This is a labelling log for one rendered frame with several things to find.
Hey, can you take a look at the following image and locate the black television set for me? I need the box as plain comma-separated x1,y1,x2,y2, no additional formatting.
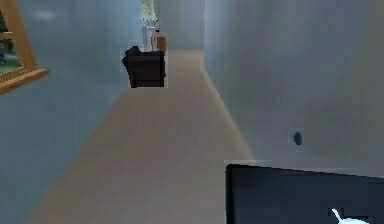
225,163,384,224

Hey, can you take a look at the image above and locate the dark brown side cabinet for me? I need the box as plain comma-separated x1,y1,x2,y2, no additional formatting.
121,45,167,89

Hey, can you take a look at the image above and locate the wooden framed window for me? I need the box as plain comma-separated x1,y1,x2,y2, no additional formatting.
0,0,51,95

